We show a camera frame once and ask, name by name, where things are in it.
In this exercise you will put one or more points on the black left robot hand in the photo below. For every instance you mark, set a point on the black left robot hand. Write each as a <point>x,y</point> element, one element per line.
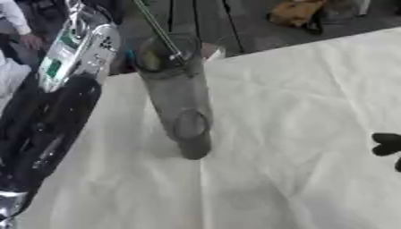
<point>110,13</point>

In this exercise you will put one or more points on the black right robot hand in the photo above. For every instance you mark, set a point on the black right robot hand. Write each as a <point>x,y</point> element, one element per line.
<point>387,142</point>

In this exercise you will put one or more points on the person's hand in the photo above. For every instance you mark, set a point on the person's hand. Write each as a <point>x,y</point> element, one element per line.
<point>31,41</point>

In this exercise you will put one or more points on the green flower stem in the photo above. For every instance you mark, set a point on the green flower stem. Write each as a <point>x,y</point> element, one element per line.
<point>159,29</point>

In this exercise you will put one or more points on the person's forearm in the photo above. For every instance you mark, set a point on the person's forearm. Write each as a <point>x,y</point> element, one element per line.
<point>14,15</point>

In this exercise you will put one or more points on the tall clear glass vase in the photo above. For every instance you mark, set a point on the tall clear glass vase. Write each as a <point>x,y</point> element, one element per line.
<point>180,98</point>

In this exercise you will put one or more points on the black tripod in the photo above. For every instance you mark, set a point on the black tripod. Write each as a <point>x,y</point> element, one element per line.
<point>232,28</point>

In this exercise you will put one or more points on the tan bag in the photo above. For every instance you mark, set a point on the tan bag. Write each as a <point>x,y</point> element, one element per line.
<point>295,13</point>

